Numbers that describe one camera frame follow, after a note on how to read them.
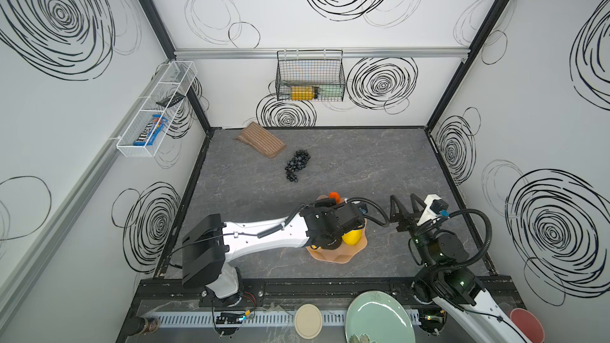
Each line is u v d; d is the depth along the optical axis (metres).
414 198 0.72
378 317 0.69
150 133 0.67
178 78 0.93
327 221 0.56
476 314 0.52
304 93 0.87
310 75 0.99
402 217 0.63
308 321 0.64
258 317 0.70
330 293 0.75
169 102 0.75
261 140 1.15
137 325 0.61
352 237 0.77
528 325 0.62
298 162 1.02
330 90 0.87
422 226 0.62
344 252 0.80
